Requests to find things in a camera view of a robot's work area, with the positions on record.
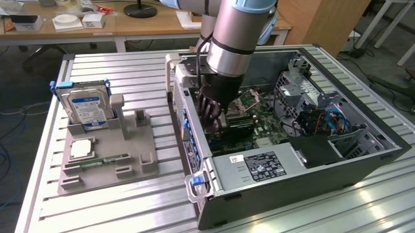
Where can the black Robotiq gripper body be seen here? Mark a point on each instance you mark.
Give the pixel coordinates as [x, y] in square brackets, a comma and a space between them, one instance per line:
[221, 88]

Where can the graphics card with silver bracket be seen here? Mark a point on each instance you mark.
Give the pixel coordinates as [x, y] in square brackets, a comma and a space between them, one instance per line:
[239, 132]

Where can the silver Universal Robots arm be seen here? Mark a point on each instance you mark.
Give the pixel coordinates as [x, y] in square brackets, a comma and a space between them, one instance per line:
[233, 36]

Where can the CPU socket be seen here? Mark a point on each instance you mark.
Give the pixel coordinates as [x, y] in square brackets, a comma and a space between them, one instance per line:
[236, 112]

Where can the metal socket cover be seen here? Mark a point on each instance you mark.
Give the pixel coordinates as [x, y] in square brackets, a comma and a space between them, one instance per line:
[249, 99]

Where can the black RAM stick with label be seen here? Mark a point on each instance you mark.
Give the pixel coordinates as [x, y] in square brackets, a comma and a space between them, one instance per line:
[241, 120]

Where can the green motherboard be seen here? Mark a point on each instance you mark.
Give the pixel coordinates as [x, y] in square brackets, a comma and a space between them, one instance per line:
[268, 128]

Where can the silver metal disk bay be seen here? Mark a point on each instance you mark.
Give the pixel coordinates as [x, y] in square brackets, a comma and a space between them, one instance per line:
[291, 92]

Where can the silver chipset heat sink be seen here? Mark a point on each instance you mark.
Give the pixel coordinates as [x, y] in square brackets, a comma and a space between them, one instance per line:
[264, 142]

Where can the grey power supply unit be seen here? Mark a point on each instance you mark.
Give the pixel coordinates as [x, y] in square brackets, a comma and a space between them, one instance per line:
[229, 174]

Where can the black power connector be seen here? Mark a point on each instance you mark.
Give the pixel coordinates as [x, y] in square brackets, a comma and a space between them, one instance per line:
[305, 121]

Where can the grey plastic parts rack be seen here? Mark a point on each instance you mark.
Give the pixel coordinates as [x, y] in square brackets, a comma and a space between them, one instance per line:
[129, 145]

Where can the white paper stack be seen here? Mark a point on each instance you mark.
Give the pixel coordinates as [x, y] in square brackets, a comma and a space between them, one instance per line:
[185, 23]

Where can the blue case latch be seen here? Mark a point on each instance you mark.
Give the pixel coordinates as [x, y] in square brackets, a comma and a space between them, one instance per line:
[195, 181]

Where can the brown cardboard box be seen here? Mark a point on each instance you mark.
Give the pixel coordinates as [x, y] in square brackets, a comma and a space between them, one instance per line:
[196, 17]

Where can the light wooden desk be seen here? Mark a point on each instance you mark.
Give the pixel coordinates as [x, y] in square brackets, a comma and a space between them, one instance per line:
[45, 34]
[154, 26]

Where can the black round lamp base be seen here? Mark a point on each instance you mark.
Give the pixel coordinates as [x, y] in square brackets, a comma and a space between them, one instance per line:
[140, 12]

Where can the green RAM stick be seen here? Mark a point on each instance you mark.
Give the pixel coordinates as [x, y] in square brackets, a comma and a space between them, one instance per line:
[97, 161]

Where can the open black PC case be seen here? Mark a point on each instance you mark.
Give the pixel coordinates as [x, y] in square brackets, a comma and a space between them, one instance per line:
[291, 194]

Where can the silver CPU chip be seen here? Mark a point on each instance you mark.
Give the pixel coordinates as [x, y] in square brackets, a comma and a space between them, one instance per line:
[80, 148]

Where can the wooden cabinet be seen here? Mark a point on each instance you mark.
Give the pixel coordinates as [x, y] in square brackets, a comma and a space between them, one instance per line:
[340, 29]

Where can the white box with red button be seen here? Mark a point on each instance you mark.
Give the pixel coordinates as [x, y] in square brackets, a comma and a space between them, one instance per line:
[352, 42]

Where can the red packet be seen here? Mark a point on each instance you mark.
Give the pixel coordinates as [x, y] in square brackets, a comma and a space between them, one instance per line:
[105, 10]

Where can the small white labelled box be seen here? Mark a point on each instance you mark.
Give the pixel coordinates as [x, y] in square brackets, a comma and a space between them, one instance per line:
[93, 21]

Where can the white round holder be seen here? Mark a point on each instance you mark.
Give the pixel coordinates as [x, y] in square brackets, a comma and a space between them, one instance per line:
[65, 23]

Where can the white tape roll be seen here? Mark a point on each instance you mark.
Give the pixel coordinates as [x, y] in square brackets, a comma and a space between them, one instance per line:
[61, 2]

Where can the grey cup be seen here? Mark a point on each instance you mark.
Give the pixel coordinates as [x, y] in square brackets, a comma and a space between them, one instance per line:
[46, 3]

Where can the white box with black lid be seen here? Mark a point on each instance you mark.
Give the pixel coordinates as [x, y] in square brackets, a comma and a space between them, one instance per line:
[26, 25]

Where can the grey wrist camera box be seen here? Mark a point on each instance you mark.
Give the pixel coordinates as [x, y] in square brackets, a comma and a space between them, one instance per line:
[185, 76]

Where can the hard disk with blue bracket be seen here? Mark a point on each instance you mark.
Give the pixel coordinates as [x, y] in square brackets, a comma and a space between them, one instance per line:
[85, 106]

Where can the grey metal drive bracket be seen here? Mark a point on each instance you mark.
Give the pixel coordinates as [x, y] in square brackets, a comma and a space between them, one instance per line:
[348, 145]

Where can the white metal table frame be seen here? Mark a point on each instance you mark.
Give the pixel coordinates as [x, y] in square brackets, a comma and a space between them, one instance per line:
[369, 25]

